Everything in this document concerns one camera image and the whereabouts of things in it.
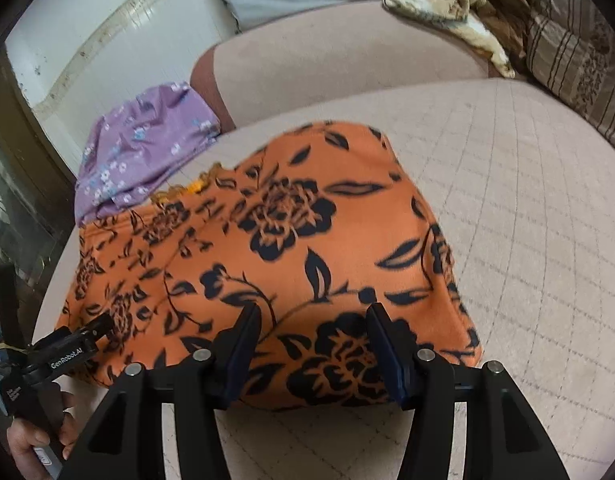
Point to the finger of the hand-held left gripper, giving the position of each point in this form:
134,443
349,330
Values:
98,326

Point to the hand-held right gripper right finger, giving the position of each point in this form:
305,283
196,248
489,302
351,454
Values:
390,360

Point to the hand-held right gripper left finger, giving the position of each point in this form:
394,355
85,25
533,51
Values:
237,360

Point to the orange black floral blouse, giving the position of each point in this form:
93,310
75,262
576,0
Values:
297,240

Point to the person's left hand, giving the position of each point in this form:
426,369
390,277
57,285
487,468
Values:
27,442

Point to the wooden door with glass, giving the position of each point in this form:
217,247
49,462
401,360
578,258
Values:
17,185

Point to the purple floral cloth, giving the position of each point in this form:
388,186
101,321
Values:
137,155

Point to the beige floral crumpled cloth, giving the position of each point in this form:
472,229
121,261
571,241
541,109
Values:
452,10

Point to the striped brown cushion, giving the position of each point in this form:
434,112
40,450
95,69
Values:
582,55

